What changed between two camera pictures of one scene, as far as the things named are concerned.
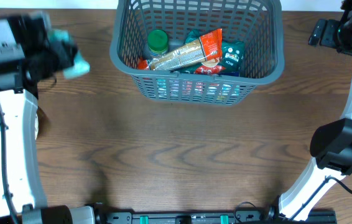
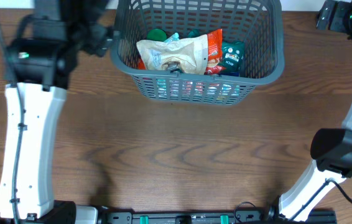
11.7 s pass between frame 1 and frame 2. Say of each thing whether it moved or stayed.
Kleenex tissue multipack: stayed
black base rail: stayed
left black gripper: moved
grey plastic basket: stayed
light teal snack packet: moved
